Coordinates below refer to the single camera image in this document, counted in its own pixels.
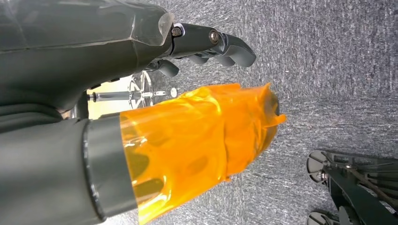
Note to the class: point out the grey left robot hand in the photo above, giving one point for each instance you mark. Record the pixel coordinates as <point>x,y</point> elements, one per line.
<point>62,37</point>

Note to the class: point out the black wheeled base frame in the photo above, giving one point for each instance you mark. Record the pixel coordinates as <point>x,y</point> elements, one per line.
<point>357,192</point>

